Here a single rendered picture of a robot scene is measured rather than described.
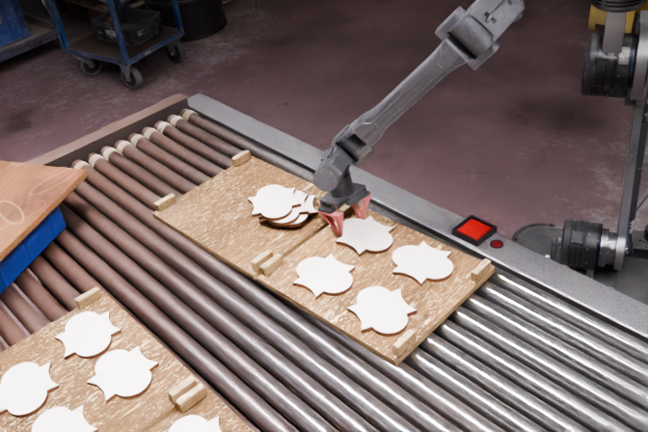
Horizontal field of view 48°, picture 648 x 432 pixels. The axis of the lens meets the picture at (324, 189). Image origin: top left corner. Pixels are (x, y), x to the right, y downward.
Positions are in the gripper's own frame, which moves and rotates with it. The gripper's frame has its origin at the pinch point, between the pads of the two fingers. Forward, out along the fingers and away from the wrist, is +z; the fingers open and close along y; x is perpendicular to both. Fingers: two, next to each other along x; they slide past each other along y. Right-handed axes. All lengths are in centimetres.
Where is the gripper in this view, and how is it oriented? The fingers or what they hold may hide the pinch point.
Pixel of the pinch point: (350, 225)
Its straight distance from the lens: 176.8
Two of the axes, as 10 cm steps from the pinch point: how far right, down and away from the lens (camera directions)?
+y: 7.1, -4.3, 5.6
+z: 2.2, 8.9, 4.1
